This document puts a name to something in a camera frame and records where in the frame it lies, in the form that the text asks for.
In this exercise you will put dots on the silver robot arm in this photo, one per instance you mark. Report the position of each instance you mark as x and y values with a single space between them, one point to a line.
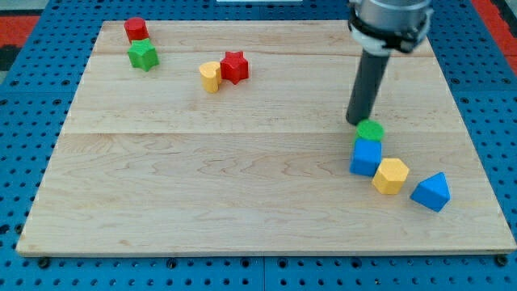
381 26

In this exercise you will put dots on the red star block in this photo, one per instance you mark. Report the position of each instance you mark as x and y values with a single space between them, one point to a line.
234 67

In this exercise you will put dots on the green star block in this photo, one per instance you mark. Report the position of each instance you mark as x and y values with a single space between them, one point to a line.
143 55

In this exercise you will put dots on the wooden board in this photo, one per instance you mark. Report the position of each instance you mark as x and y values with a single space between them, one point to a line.
149 164

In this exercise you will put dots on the yellow heart block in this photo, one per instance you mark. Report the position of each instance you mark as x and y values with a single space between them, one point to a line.
210 75

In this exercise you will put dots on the blue cube block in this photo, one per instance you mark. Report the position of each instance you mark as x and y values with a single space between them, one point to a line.
365 157

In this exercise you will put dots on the green cylinder block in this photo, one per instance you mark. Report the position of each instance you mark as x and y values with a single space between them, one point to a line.
369 130

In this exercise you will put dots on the yellow hexagon block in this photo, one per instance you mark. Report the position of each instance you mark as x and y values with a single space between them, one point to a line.
390 176

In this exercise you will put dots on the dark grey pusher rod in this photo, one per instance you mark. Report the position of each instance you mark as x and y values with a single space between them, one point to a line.
368 78

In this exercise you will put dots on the red cylinder block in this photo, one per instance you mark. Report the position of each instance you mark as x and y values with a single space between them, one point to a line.
136 29

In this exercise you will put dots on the blue triangle block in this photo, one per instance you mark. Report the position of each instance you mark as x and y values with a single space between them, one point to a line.
432 192

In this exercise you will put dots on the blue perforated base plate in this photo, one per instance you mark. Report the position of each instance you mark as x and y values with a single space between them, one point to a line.
52 42

